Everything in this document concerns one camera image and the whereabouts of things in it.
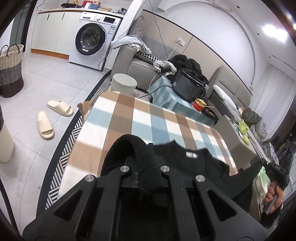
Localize black knit sweater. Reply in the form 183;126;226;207
97;135;266;240

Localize pile of black clothes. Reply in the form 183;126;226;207
170;54;209;84

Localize person's right hand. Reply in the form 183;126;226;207
262;181;283;215

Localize green toy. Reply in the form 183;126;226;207
238;120;249;145

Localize red instant noodle cup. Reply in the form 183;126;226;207
193;98;207;111

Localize black rice cooker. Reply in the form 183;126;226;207
172;70;207;102

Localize white round stool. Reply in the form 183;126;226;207
110;73;137;95

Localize plaid table cloth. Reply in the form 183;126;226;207
57;91;238;198

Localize grey sofa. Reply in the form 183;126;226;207
111;11;179;90

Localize cream slipper far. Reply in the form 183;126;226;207
47;99;73;116

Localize cream slipper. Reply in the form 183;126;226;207
37;110;54;140
47;99;73;116

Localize white washing machine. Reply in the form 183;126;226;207
69;11;121;71

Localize cream slipper near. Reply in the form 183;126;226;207
37;110;54;140

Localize beige trash bin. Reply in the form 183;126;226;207
0;110;15;163

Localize woven laundry basket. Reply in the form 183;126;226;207
1;44;24;98

